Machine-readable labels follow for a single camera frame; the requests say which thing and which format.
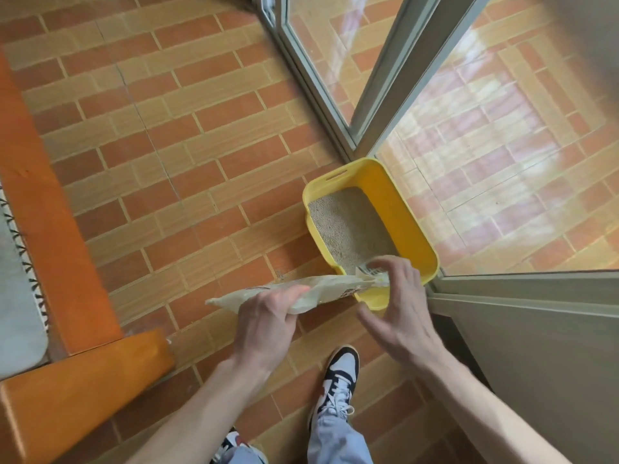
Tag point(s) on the yellow plastic litter box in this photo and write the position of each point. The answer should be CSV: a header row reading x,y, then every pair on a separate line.
x,y
387,202

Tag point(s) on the black and white sneaker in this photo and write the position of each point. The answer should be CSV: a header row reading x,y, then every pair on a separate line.
x,y
234,444
336,386

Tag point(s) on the person's left hand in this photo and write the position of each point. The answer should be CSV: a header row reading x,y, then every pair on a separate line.
x,y
261,333

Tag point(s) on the grey cushion with zigzag trim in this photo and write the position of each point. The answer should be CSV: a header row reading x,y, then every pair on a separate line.
x,y
17,309

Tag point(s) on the person's right thumb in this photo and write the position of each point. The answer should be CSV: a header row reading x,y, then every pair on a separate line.
x,y
372,323

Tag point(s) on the black and white left sneaker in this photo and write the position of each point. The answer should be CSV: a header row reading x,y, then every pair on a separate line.
x,y
234,444

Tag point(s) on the orange wooden bench frame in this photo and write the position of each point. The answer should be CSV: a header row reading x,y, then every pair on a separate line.
x,y
58,285

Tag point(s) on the person's right hand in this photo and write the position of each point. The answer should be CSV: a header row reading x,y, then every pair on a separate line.
x,y
411,318

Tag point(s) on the person's left fingers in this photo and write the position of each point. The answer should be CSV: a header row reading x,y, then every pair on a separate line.
x,y
283,294

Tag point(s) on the grey-framed fixed glass panel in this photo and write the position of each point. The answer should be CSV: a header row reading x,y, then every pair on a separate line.
x,y
319,57

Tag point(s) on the person's left forearm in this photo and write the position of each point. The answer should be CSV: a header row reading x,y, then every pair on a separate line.
x,y
193,420

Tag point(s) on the person's right forearm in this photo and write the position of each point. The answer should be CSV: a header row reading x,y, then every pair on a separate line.
x,y
483,410

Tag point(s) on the light blue jeans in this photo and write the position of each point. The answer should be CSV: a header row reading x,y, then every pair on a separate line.
x,y
336,442

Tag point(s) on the black and white right sneaker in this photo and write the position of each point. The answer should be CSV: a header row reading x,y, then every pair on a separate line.
x,y
336,386

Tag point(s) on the cream cat litter bag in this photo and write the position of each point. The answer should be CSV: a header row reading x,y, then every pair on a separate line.
x,y
329,287

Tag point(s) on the beige cat litter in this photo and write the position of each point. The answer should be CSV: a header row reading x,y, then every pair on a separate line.
x,y
346,227

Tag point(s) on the grey-framed glass door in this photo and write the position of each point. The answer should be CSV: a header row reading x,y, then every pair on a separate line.
x,y
507,140

